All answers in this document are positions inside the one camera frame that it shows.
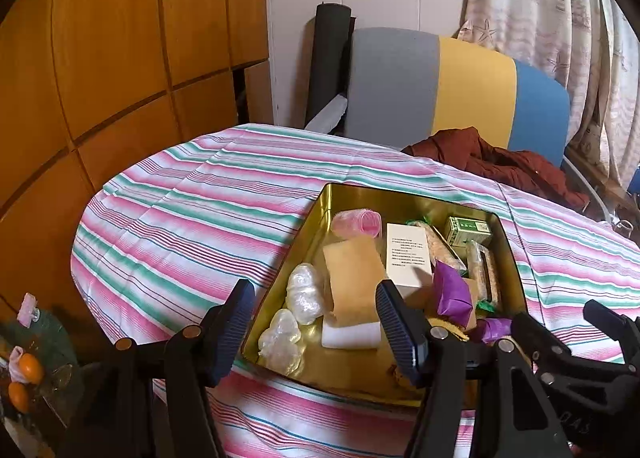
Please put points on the white roll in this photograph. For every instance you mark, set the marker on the white roll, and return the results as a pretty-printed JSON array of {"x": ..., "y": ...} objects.
[{"x": 350, "y": 333}]

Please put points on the clear plastic wrap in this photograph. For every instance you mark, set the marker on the clear plastic wrap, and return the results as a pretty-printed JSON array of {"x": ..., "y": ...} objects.
[{"x": 305, "y": 293}]

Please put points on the pink green striped tablecloth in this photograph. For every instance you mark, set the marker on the pink green striped tablecloth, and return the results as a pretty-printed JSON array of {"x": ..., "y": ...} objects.
[{"x": 200, "y": 218}]

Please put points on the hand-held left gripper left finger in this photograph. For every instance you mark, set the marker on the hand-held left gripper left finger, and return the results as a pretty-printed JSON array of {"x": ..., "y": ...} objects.
[{"x": 232, "y": 333}]

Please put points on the black rolled mat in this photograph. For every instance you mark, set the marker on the black rolled mat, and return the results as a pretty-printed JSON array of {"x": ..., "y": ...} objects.
[{"x": 327, "y": 58}]

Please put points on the clear snack bars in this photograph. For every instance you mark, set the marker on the clear snack bars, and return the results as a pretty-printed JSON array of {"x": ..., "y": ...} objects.
[{"x": 442, "y": 250}]

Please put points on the purple candy wrapper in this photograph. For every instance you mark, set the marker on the purple candy wrapper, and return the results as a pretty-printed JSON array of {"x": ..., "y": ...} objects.
[
  {"x": 492, "y": 328},
  {"x": 452, "y": 290}
]

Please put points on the beige patterned curtain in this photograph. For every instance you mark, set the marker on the beige patterned curtain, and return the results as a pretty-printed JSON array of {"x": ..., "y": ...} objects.
[{"x": 550, "y": 3}]

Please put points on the pink plastic clip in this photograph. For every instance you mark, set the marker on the pink plastic clip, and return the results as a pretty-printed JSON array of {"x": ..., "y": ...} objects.
[{"x": 29, "y": 310}]

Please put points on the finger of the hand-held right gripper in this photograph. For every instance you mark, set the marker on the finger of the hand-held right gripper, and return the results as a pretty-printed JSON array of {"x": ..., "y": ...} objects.
[
  {"x": 540, "y": 338},
  {"x": 615, "y": 330}
]

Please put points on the gold metal tin box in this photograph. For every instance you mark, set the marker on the gold metal tin box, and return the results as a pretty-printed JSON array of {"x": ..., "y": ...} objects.
[{"x": 325, "y": 369}]

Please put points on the clear glass jar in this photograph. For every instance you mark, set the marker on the clear glass jar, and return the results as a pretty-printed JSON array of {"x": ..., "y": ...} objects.
[{"x": 625, "y": 229}]

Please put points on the pink cloth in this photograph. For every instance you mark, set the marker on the pink cloth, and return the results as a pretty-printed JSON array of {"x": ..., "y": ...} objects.
[{"x": 14, "y": 363}]

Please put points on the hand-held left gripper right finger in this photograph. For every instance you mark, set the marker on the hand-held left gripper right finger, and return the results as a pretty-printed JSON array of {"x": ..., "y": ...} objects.
[{"x": 400, "y": 333}]

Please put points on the reddish brown jacket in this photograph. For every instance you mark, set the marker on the reddish brown jacket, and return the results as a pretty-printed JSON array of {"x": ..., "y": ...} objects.
[{"x": 500, "y": 163}]

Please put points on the wooden wardrobe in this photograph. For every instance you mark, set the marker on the wooden wardrobe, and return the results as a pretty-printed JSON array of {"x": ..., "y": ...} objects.
[{"x": 110, "y": 38}]

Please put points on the orange fruit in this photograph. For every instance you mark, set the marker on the orange fruit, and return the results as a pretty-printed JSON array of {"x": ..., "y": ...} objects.
[
  {"x": 30, "y": 369},
  {"x": 18, "y": 394}
]

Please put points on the wooden side table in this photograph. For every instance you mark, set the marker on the wooden side table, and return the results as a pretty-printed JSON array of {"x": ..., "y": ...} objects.
[{"x": 605, "y": 178}]

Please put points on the white carton box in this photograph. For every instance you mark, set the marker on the white carton box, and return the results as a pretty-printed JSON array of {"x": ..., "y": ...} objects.
[{"x": 407, "y": 253}]

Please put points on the glass fruit tray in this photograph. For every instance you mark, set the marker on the glass fruit tray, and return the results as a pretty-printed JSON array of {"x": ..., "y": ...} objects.
[{"x": 55, "y": 353}]

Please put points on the small green box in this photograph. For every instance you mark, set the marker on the small green box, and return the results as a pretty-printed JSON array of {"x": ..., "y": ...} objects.
[{"x": 465, "y": 233}]

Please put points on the white pearly sweets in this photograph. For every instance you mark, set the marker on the white pearly sweets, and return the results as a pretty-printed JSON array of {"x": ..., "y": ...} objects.
[{"x": 280, "y": 343}]

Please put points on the grey yellow blue chair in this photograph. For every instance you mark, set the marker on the grey yellow blue chair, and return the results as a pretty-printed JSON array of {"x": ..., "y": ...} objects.
[{"x": 475, "y": 88}]

